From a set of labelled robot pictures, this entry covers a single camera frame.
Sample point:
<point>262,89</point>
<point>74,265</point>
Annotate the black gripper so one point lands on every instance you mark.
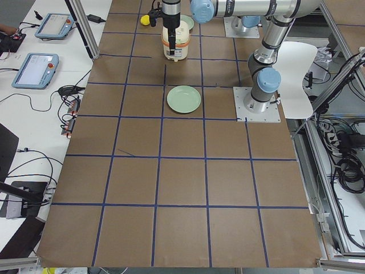
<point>171,18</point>

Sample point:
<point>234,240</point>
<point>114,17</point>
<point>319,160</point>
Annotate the cream white rice cooker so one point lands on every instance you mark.
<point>182,42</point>

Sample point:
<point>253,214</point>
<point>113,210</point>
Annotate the green plate near cooker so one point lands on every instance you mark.
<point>183,99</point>

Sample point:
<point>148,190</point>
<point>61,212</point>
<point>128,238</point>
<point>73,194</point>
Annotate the green plate far side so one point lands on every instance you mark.
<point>188,20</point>

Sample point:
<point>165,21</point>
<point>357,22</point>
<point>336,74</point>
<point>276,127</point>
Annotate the yellow lemon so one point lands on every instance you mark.
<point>145,20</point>

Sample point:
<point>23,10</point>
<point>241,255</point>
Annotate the black power adapter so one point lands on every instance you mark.
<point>95,18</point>

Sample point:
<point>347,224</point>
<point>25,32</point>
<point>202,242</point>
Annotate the blue teach pendant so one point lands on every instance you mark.
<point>55,26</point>
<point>36,72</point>

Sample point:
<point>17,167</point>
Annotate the white plastic chair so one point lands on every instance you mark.
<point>293,62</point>

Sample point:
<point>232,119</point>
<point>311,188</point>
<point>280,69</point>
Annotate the brown paper mat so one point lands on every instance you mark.
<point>145,186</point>

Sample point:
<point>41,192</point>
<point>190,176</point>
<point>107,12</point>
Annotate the black monitor stand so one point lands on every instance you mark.
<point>22,198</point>

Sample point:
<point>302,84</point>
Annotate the aluminium frame post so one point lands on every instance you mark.
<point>78,14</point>

